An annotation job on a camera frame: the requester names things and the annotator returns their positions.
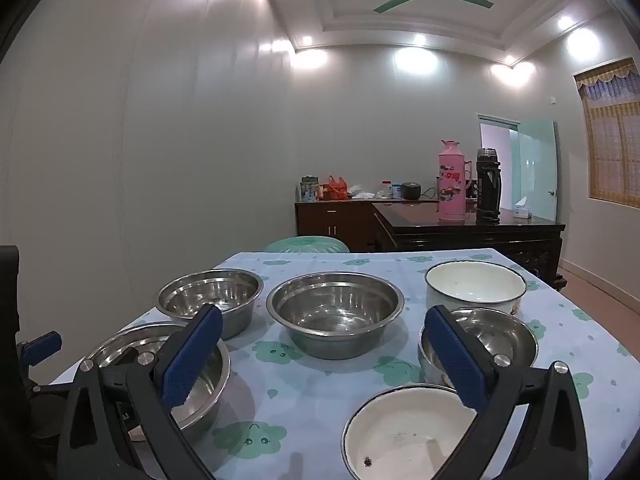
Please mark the black thermos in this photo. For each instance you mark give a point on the black thermos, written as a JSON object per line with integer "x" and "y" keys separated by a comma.
{"x": 487, "y": 190}

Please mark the black rice cooker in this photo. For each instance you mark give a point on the black rice cooker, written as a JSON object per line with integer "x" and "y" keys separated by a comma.
{"x": 412, "y": 191}

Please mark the white tissue box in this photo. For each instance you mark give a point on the white tissue box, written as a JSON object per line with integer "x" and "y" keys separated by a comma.
{"x": 522, "y": 210}

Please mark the small steel bowl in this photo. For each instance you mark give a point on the small steel bowl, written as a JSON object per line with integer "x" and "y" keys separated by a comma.
{"x": 505, "y": 332}

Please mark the recessed ceiling light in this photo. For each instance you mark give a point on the recessed ceiling light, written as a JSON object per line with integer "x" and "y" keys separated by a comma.
{"x": 306, "y": 40}
{"x": 510, "y": 58}
{"x": 419, "y": 39}
{"x": 565, "y": 22}

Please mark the orange plastic bag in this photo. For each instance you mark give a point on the orange plastic bag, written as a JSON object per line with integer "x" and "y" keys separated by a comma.
{"x": 338, "y": 189}

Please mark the pink thermos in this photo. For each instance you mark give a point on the pink thermos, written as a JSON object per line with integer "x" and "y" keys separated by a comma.
{"x": 452, "y": 190}

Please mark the large steel bowl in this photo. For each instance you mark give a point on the large steel bowl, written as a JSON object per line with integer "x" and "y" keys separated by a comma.
{"x": 335, "y": 315}

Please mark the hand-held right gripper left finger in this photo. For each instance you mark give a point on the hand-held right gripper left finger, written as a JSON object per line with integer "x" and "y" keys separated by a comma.
{"x": 192, "y": 360}

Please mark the white jar with red lid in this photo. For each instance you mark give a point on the white jar with red lid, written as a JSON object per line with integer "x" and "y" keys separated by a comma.
{"x": 386, "y": 189}

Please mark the dark wooden desk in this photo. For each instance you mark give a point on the dark wooden desk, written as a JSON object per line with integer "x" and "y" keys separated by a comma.
{"x": 450, "y": 237}

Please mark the blue printed tablecloth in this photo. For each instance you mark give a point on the blue printed tablecloth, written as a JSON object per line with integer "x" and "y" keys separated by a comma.
{"x": 300, "y": 400}

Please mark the green glass door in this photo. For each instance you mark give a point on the green glass door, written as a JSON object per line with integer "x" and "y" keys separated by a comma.
{"x": 537, "y": 170}

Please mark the printed white enamel bowl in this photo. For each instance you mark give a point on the printed white enamel bowl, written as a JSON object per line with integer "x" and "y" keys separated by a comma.
{"x": 475, "y": 285}

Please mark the green plastic stool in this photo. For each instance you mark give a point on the green plastic stool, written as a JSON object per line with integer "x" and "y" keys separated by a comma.
{"x": 305, "y": 245}

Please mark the stained white enamel bowl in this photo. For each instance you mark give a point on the stained white enamel bowl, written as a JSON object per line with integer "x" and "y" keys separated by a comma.
{"x": 400, "y": 435}

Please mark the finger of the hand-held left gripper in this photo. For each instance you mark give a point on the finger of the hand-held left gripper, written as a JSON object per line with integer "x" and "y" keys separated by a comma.
{"x": 42, "y": 349}

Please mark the brown wooden sideboard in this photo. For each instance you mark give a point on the brown wooden sideboard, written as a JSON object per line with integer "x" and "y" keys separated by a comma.
{"x": 330, "y": 222}

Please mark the white plastic bag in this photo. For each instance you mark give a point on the white plastic bag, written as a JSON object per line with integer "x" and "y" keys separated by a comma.
{"x": 361, "y": 192}

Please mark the window with patterned curtain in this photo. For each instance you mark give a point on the window with patterned curtain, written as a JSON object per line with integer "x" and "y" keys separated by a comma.
{"x": 612, "y": 135}

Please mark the printed box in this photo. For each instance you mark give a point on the printed box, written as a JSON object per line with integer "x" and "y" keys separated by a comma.
{"x": 310, "y": 190}

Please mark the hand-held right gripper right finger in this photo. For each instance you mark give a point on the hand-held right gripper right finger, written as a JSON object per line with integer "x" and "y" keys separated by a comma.
{"x": 457, "y": 360}

